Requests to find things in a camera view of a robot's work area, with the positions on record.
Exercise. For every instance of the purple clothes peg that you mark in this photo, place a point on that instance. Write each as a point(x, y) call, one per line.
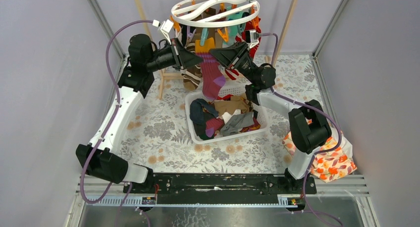
point(190, 33)

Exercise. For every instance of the red white striped sock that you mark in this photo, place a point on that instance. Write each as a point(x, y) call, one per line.
point(234, 74)

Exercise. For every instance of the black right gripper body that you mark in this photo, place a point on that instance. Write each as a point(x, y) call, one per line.
point(239, 61)

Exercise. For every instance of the floral table mat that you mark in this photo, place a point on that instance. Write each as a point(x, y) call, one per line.
point(157, 136)

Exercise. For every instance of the navy blue sock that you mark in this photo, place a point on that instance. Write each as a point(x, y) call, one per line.
point(200, 113)

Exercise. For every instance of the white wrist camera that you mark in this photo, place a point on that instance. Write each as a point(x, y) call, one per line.
point(252, 38)
point(164, 28)

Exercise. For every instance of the tan ribbed sock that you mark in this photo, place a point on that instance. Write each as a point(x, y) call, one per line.
point(235, 103)

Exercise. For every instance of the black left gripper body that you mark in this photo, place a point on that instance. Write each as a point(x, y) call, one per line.
point(178, 54)

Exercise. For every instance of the brown white striped sock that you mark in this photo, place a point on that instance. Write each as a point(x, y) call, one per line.
point(192, 77)

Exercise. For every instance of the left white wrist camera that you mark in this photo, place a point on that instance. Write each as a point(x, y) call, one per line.
point(164, 28)

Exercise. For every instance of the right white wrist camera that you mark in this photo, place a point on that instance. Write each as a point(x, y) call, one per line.
point(252, 38)

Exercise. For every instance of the maroon sock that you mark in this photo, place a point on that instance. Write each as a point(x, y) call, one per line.
point(213, 79)
point(212, 125)

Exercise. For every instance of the floral orange bag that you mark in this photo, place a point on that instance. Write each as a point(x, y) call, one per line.
point(332, 165)

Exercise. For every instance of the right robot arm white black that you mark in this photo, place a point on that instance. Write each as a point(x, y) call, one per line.
point(308, 124)

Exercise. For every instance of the white round clip hanger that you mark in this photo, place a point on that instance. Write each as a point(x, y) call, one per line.
point(213, 13)

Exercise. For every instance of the grey sock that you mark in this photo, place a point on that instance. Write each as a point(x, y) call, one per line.
point(236, 123)

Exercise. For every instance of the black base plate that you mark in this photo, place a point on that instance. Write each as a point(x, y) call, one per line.
point(212, 188)

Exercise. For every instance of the orange clothes peg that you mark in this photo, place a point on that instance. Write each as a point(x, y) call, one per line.
point(223, 33)

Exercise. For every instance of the teal patterned sock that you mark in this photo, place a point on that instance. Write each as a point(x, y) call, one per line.
point(235, 30)

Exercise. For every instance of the teal clothes peg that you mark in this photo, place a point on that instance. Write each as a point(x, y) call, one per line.
point(203, 37)

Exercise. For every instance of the white plastic laundry basket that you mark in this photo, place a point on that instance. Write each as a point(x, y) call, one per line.
point(261, 119)

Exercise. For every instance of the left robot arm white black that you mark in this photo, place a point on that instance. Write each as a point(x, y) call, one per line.
point(99, 157)

